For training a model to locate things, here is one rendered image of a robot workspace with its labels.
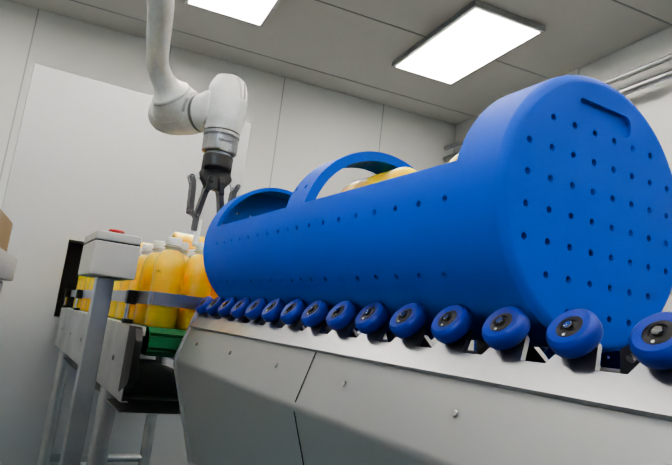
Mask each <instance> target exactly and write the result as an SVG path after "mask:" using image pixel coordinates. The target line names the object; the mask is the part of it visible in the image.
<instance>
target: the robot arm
mask: <svg viewBox="0 0 672 465"><path fill-rule="evenodd" d="M173 15H174V0H147V32H146V63H147V69H148V73H149V76H150V79H151V82H152V85H153V88H154V96H153V98H152V103H151V104H150V106H149V109H148V119H149V121H150V123H151V125H152V126H153V127H154V128H155V129H156V130H158V131H160V132H162V133H165V134H169V135H195V134H199V133H203V135H204V136H203V142H202V148H201V150H202V152H203V153H204V154H203V159H202V165H201V170H200V171H199V172H198V173H197V174H193V173H192V174H190V175H188V176H187V178H188V183H189V189H188V198H187V207H186V214H189V215H190V216H192V218H193V219H192V225H191V231H194V236H193V241H192V246H193V247H195V246H198V243H199V237H200V232H201V226H202V220H203V218H201V217H200V215H201V212H202V209H203V207H204V204H205V201H206V198H207V196H208V193H209V191H211V190H212V191H214V192H215V195H216V211H217V213H218V211H219V210H220V209H221V208H222V207H223V206H224V189H225V188H226V187H227V186H228V185H230V188H229V189H230V193H229V197H228V202H229V201H231V200H232V199H234V198H236V196H237V192H238V191H239V189H240V187H241V186H240V184H236V183H234V182H233V181H232V178H231V171H232V164H233V158H234V157H236V156H237V150H238V144H239V140H240V138H239V137H240V133H241V130H242V128H243V126H244V123H245V118H246V112H247V88H246V84H245V83H244V82H243V80H242V79H240V78H239V77H237V76H235V75H231V74H218V75H217V76H216V77H215V78H214V79H213V81H212V82H211V83H210V85H209V89H208V90H205V91H204V92H202V93H200V94H198V93H197V92H196V91H195V90H193V89H192V88H191V87H190V86H189V85H188V84H187V83H186V82H181V81H179V80H177V79H176V78H175V76H174V75H173V73H172V71H171V69H170V66H169V50H170V41H171V33H172V24H173ZM198 178H199V179H200V181H201V183H202V185H203V187H202V190H201V194H200V197H199V199H198V202H197V205H196V208H195V210H194V203H195V194H196V182H197V181H198ZM228 202H227V203H228ZM199 217H200V218H199Z"/></svg>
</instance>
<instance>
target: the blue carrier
mask: <svg viewBox="0 0 672 465"><path fill-rule="evenodd" d="M399 167H410V168H413V167H411V166H410V165H409V164H407V163H406V162H404V161H403V160H401V159H399V158H397V157H395V156H392V155H389V154H386V153H382V152H375V151H363V152H357V153H352V154H349V155H346V156H344V157H341V158H338V159H336V160H333V161H330V162H328V163H325V164H323V165H321V166H319V167H317V168H316V169H314V170H313V171H312V172H310V173H309V174H308V175H307V176H306V177H305V178H304V179H303V180H302V181H301V182H300V183H299V184H298V186H297V187H296V189H295V190H294V192H291V191H288V190H285V189H280V188H261V189H257V190H253V191H251V192H248V193H245V194H243V195H240V196H238V197H236V198H234V199H232V200H231V201H229V202H228V203H227V204H225V205H224V206H223V207H222V208H221V209H220V210H219V211H218V213H217V214H216V215H215V217H214V218H213V220H212V221H211V223H210V225H209V227H208V230H207V233H206V236H205V240H204V247H203V260H204V267H205V271H206V274H207V277H208V280H209V282H210V284H211V286H212V288H213V289H214V291H215V292H216V294H217V295H218V296H219V297H220V296H221V297H223V298H224V299H225V300H227V299H228V298H230V297H235V298H236V299H237V300H238V301H239V300H241V299H242V298H245V297H248V298H249V299H250V300H251V301H252V302H254V301H255V300H256V299H258V298H264V299H265V300H266V301H267V302H268V304H269V303H270V302H271V301H273V300H275V299H278V298H280V299H282V300H283V301H284V302H285V303H286V305H288V304H289V303H290V302H292V301H293V300H296V299H301V300H302V301H303V302H304V303H305V304H306V308H307V307H308V306H309V305H310V304H312V303H313V302H315V301H317V300H324V301H326V303H327V304H328V305H329V307H330V311H331V309H332V308H333V307H335V306H336V305H337V304H339V303H340V302H343V301H350V302H352V303H353V304H354V305H355V307H356V309H357V313H356V316H355V319H356V317H357V315H358V314H359V312H360V311H361V310H362V309H363V308H364V307H366V306H367V305H369V304H371V303H373V302H381V303H383V304H384V305H385V306H386V307H387V309H388V311H389V315H388V318H387V322H388V323H390V320H391V318H392V316H393V315H394V314H395V312H396V311H398V310H399V309H400V308H401V307H403V306H405V305H407V304H410V303H417V304H419V305H421V306H422V307H423V308H424V310H425V311H426V314H427V319H426V322H425V325H426V328H427V331H426V333H425V335H430V336H433V335H432V332H431V324H432V322H433V320H434V318H435V317H436V315H437V314H438V313H439V312H441V311H442V310H443V309H445V308H447V307H449V306H452V305H457V304H460V305H463V306H465V307H466V308H467V309H468V310H469V311H470V313H471V314H472V317H473V324H472V326H471V328H470V329H471V330H472V333H473V336H472V339H471V340H477V341H485V340H484V339H483V337H482V327H483V325H484V323H485V321H486V320H487V318H488V317H489V316H490V315H491V314H493V313H494V312H495V311H497V310H499V309H501V308H504V307H509V306H516V307H518V308H520V309H522V310H523V311H524V312H525V313H526V315H527V316H528V318H529V320H530V330H529V333H528V337H529V338H530V341H529V346H534V347H543V348H550V347H549V346H548V344H547V341H546V331H547V328H548V326H549V325H550V324H551V322H552V321H553V320H554V319H555V318H556V317H557V316H559V315H560V314H562V313H564V312H566V311H569V310H573V309H581V308H582V309H587V310H589V311H591V312H593V313H594V314H596V316H597V317H598V318H599V320H600V321H601V323H602V325H603V330H604V335H603V338H602V340H601V342H600V344H601V345H602V353H604V352H611V351H615V350H618V349H621V348H624V347H626V346H628V345H629V335H630V333H631V331H632V329H633V328H634V327H635V325H636V324H637V323H639V322H640V321H641V320H643V319H644V318H646V317H648V316H650V315H653V314H655V313H659V312H662V310H663V308H664V306H665V304H666V302H667V300H668V298H669V295H670V293H671V290H672V173H671V170H670V167H669V164H668V161H667V158H666V156H665V153H664V151H663V149H662V146H661V144H660V142H659V140H658V138H657V136H656V135H655V133H654V131H653V129H652V128H651V126H650V125H649V123H648V122H647V120H646V119H645V118H644V116H643V115H642V114H641V112H640V111H639V110H638V109H637V108H636V107H635V105H634V104H633V103H632V102H631V101H630V100H629V99H627V98H626V97H625V96H624V95H623V94H621V93H620V92H619V91H617V90H616V89H615V88H613V87H611V86H610V85H608V84H606V83H604V82H602V81H600V80H597V79H594V78H590V77H586V76H580V75H565V76H559V77H555V78H552V79H549V80H546V81H544V82H541V83H538V84H536V85H533V86H530V87H528V88H525V89H522V90H520V91H517V92H514V93H512V94H509V95H506V96H504V97H502V98H500V99H498V100H497V101H495V102H494V103H492V104H491V105H490V106H489V107H488V108H486V109H485V110H484V111H483V112H482V113H481V115H480V116H479V117H478V118H477V119H476V121H475V122H474V124H473V125H472V127H471V128H470V130H469V132H468V133H467V135H466V137H465V139H464V142H463V144H462V147H461V149H460V152H459V155H458V158H457V161H453V162H449V163H446V164H442V165H439V166H435V167H431V168H428V169H424V170H420V171H417V172H413V173H409V174H406V175H402V176H399V177H395V178H391V179H388V180H384V181H380V182H377V183H373V184H370V185H366V186H362V187H359V188H355V189H351V190H348V191H344V192H341V193H337V194H333V195H330V196H326V197H322V198H319V199H316V198H317V196H318V194H319V192H320V191H321V189H322V188H323V186H324V185H325V184H326V182H327V181H328V180H329V179H330V178H331V177H332V176H333V175H334V174H336V173H337V172H338V171H340V170H341V169H343V168H359V169H364V170H368V171H370V172H373V173H375V174H380V173H383V172H387V171H390V170H393V169H396V168H399ZM413 169H414V168H413ZM237 213H238V215H237ZM250 216H251V217H250ZM221 224H223V225H221ZM330 311H329V312H330Z"/></svg>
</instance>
